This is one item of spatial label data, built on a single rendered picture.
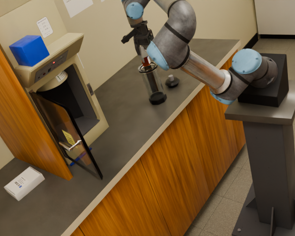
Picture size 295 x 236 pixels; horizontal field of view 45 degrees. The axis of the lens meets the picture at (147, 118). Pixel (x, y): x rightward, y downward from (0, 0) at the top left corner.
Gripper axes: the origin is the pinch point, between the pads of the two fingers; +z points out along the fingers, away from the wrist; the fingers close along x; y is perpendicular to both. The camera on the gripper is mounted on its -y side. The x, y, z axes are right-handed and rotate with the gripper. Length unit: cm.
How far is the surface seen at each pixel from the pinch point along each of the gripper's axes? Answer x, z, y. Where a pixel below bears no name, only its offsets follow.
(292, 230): -10, 121, 68
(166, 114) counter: -13.4, 27.8, 10.2
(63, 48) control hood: -41, -29, -13
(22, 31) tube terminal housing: -45, -40, -26
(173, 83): 11.9, 24.7, 6.2
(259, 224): -9, 120, 48
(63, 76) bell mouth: -34.7, -11.7, -25.6
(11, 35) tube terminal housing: -50, -41, -27
